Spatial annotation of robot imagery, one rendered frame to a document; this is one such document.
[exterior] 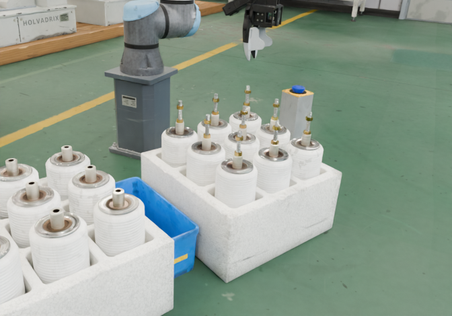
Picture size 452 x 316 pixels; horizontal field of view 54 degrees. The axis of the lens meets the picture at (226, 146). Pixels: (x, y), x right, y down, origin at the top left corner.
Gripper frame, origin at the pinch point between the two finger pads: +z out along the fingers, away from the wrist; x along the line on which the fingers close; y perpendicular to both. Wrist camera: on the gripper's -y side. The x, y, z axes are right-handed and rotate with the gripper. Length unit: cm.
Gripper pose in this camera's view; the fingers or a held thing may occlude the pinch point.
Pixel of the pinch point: (249, 54)
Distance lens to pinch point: 127.6
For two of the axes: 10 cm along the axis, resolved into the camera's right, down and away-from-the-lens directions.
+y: 8.9, 2.4, -3.9
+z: -0.6, 9.1, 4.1
